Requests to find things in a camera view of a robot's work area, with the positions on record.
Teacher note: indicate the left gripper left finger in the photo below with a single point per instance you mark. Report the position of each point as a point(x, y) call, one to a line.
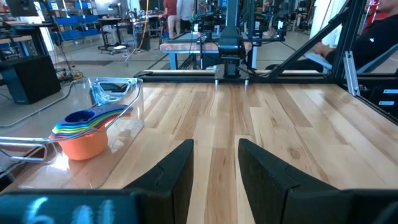
point(93, 208)

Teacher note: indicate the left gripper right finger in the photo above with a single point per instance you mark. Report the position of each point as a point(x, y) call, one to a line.
point(295, 205)

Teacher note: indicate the red measuring cup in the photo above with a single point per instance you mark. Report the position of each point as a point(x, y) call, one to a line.
point(74, 136)

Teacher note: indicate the blue measuring cup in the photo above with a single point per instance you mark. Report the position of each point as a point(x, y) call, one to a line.
point(74, 133)

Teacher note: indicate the yellow measuring cup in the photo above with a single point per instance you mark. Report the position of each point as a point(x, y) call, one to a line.
point(74, 131)

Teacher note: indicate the teal measuring cup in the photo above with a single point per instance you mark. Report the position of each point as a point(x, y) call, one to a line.
point(74, 127)

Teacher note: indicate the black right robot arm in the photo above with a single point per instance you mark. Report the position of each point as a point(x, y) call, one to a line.
point(231, 46)

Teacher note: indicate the clear plastic basket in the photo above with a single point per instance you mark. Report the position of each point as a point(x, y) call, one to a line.
point(130, 93)

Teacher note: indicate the black cabinet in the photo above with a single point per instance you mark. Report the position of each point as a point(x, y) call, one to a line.
point(31, 81)

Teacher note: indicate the person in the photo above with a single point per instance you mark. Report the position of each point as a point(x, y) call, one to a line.
point(171, 18)
point(373, 40)
point(186, 12)

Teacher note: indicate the blue storage bin shelf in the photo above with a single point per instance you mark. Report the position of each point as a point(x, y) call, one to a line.
point(74, 20)

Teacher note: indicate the black monitor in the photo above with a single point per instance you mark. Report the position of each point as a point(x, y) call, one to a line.
point(21, 7)

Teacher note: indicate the silver metal bracket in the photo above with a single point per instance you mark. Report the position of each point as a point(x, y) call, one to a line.
point(351, 74)

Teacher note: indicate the black aluminium table frame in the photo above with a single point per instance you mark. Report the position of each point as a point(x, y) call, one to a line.
point(186, 77)

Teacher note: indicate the blue-grey metal frame table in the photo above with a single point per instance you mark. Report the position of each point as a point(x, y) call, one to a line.
point(186, 46)

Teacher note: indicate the black pedestal desk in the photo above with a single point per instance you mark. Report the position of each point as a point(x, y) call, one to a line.
point(109, 20)

